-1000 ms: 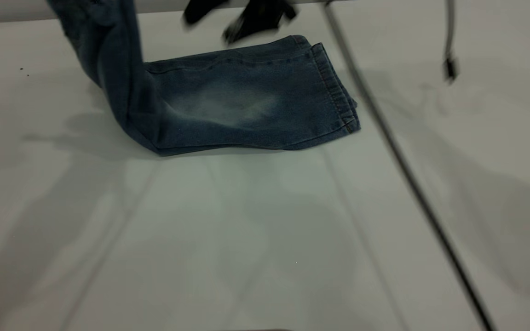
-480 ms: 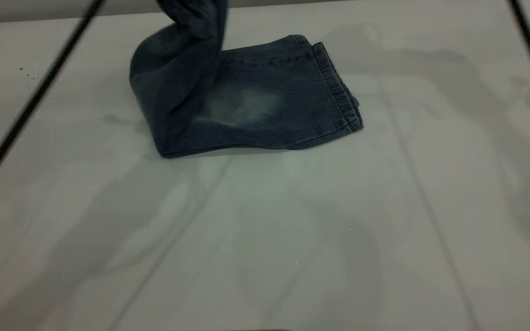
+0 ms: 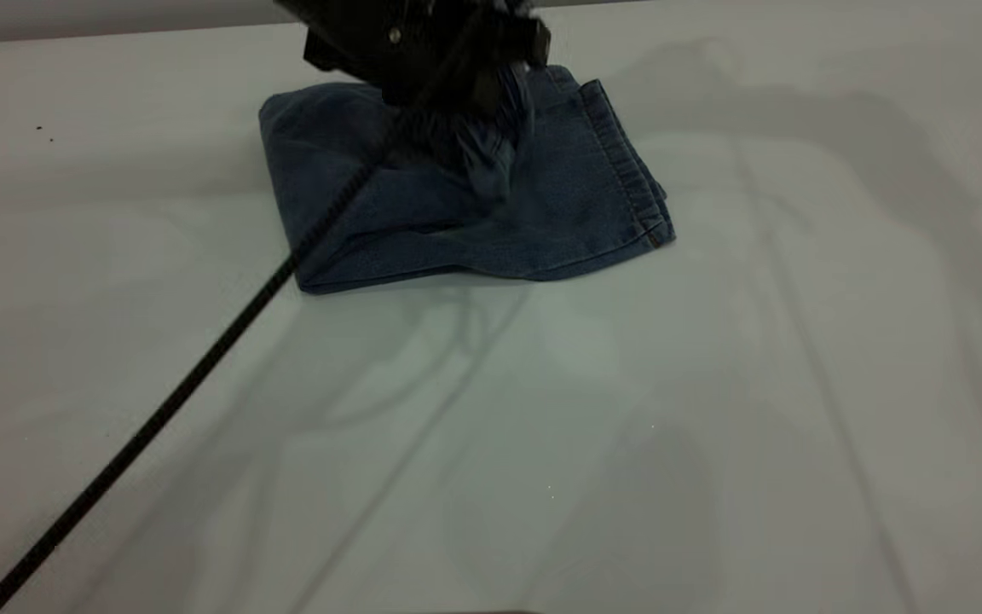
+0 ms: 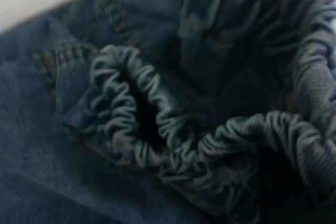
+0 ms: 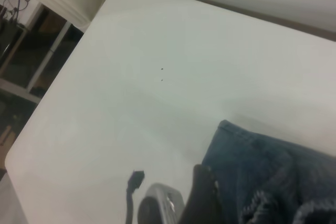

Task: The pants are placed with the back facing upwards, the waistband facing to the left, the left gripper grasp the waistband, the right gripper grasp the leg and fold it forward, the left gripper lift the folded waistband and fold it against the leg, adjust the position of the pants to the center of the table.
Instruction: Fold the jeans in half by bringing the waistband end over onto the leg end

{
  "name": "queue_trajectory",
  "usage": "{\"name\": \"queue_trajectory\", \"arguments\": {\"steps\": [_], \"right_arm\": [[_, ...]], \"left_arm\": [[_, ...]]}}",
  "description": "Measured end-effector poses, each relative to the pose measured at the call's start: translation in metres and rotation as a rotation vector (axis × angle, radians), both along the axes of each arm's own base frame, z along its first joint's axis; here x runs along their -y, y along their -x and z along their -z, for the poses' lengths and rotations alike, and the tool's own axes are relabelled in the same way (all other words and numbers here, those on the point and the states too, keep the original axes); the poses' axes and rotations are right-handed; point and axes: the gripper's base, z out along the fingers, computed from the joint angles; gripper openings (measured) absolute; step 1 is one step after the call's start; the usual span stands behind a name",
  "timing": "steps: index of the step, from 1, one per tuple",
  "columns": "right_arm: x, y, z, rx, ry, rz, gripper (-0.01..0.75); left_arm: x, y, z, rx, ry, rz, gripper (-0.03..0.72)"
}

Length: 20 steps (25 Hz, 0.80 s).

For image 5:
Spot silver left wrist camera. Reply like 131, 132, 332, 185
137, 182, 185, 224

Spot metal frame rack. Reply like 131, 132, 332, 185
0, 1, 73, 103

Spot blue denim children's jeans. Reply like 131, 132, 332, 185
201, 119, 336, 224

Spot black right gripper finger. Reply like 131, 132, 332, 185
178, 164, 224, 224

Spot tangle of dark cables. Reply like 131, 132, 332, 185
0, 0, 34, 28

